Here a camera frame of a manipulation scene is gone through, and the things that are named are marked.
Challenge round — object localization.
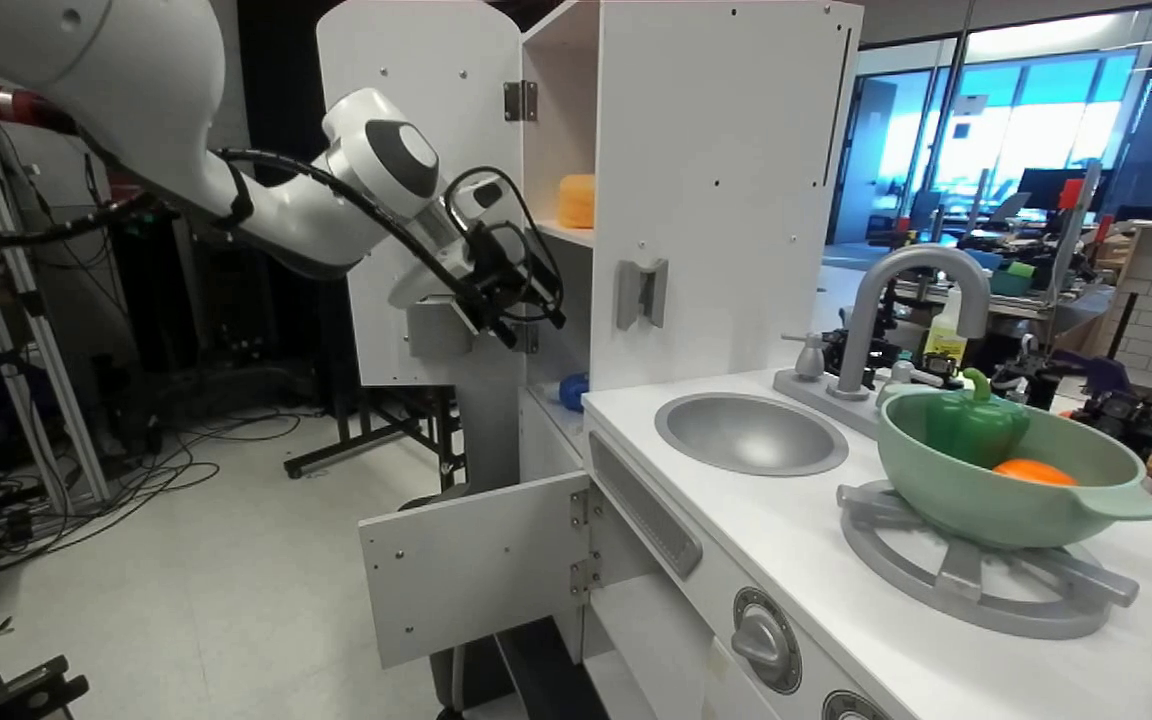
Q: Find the aluminium frame stand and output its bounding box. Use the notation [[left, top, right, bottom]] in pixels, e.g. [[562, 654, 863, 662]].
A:
[[0, 52, 112, 511]]

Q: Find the grey side bracket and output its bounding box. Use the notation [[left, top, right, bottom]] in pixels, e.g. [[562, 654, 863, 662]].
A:
[[613, 256, 674, 331]]

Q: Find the grey sink basin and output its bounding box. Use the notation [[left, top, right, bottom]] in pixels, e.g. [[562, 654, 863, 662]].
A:
[[651, 388, 854, 481]]

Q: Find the white toy kitchen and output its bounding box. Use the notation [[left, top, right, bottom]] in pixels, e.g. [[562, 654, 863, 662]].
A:
[[355, 0, 1152, 720]]

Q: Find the small white cabinet door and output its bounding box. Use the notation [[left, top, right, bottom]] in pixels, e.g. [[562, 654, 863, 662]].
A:
[[355, 470, 596, 671]]

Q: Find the green toy pepper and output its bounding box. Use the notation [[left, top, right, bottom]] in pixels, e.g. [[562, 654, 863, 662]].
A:
[[924, 369, 1038, 472]]

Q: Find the yellow spray bottle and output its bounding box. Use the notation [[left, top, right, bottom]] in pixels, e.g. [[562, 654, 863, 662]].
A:
[[924, 284, 971, 378]]

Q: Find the orange toy slice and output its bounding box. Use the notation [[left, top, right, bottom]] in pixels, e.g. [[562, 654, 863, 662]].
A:
[[990, 458, 1082, 491]]

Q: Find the grey toy faucet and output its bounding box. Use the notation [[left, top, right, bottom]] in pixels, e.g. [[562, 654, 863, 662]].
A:
[[774, 243, 996, 436]]

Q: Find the grey burner grate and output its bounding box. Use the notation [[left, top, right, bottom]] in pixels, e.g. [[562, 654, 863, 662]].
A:
[[837, 478, 1144, 639]]

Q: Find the orange toy block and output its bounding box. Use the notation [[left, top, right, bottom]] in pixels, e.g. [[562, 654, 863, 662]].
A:
[[553, 172, 596, 231]]

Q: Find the mint green toy pot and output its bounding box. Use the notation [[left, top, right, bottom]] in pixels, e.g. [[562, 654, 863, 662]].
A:
[[873, 383, 1152, 554]]

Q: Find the floor cable bundle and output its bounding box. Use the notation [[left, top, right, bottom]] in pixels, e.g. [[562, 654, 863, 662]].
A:
[[0, 412, 299, 578]]

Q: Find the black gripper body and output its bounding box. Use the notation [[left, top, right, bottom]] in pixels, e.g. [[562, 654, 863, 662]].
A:
[[449, 166, 567, 317]]

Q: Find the grey stove knob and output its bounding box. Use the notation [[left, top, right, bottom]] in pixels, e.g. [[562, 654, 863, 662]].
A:
[[729, 590, 808, 698], [820, 687, 893, 720]]

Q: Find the tall white cabinet door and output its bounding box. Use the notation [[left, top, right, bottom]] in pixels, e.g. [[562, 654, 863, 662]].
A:
[[312, 0, 532, 392]]

